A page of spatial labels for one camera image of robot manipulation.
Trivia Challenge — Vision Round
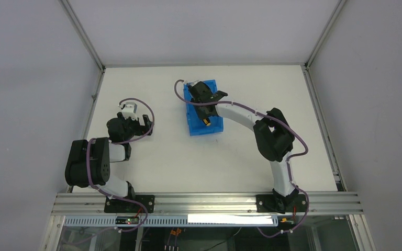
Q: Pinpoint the perforated grey cable duct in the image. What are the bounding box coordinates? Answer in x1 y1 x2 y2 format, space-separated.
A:
64 214 278 227

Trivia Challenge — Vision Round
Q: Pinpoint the small green circuit board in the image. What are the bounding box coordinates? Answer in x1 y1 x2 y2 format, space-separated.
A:
115 216 140 225

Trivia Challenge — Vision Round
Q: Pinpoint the aluminium mounting rail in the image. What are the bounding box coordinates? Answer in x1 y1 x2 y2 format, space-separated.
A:
51 191 364 216

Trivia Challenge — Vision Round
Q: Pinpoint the blue plastic storage bin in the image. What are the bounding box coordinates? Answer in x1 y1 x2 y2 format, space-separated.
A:
183 79 224 136

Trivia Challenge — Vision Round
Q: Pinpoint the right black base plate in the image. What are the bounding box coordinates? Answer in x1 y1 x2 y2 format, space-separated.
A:
255 194 309 214

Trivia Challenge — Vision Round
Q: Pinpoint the yellow black handled screwdriver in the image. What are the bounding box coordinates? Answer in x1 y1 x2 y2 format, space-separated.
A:
203 118 211 126

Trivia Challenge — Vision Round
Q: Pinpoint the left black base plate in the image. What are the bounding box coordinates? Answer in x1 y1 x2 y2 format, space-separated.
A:
104 195 155 213

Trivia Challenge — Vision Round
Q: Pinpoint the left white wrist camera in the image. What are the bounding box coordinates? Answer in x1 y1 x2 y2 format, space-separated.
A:
119 102 138 121

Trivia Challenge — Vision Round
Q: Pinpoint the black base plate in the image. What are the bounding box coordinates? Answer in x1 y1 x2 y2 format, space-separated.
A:
255 194 309 214
104 195 155 213

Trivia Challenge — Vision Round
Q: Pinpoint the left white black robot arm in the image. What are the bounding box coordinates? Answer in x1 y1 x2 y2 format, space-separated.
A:
65 112 152 200

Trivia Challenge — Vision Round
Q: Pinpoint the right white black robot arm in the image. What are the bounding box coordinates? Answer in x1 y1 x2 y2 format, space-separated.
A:
185 81 299 213

